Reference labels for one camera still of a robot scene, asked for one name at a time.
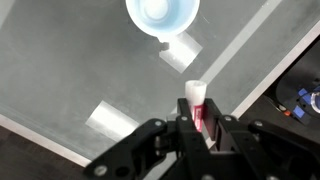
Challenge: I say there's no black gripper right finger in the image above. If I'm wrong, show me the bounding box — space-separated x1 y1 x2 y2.
203 98 320 180

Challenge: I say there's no blue plastic cup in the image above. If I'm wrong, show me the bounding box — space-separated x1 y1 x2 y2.
125 0 200 38

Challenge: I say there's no red and white marker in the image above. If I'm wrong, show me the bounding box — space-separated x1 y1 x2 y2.
185 80 207 132

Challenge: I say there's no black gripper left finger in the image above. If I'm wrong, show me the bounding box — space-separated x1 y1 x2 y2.
83 98 210 180

